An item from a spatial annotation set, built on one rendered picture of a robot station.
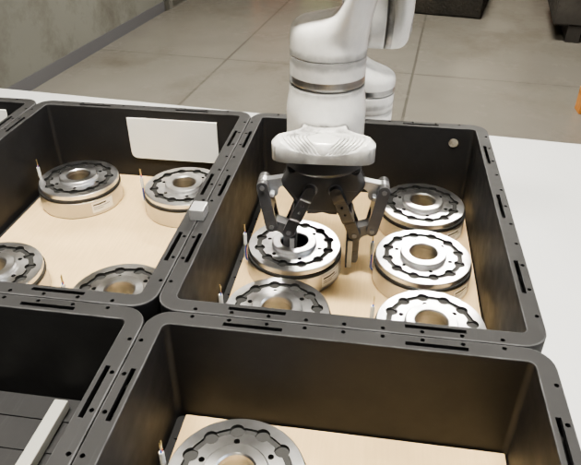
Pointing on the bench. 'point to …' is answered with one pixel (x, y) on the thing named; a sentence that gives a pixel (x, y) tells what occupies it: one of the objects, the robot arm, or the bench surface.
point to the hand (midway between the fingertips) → (320, 251)
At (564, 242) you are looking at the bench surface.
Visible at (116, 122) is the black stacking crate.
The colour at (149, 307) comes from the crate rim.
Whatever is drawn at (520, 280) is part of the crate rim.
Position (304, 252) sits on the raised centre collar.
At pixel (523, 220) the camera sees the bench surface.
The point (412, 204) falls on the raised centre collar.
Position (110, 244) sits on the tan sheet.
